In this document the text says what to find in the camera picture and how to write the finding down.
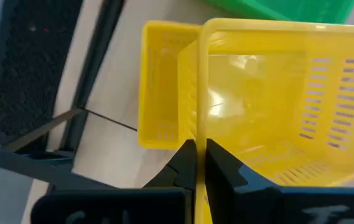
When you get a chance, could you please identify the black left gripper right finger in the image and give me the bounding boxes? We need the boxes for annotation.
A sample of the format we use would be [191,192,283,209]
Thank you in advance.
[206,138,282,224]

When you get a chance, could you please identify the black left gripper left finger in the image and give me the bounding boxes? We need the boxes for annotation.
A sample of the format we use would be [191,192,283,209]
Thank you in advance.
[144,139,197,191]

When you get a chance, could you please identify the wooden shelf with black rails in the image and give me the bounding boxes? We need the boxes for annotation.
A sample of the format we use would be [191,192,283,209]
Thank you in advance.
[4,0,202,189]

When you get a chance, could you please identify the black perforated floor grille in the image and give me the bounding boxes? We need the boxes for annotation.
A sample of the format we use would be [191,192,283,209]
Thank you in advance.
[0,0,84,146]

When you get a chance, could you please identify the green plastic slotted basket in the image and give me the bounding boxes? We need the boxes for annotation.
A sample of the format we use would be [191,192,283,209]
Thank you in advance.
[203,0,354,25]

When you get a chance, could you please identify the black aluminium rig frame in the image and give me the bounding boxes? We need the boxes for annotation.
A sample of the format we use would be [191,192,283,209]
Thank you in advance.
[0,0,126,191]

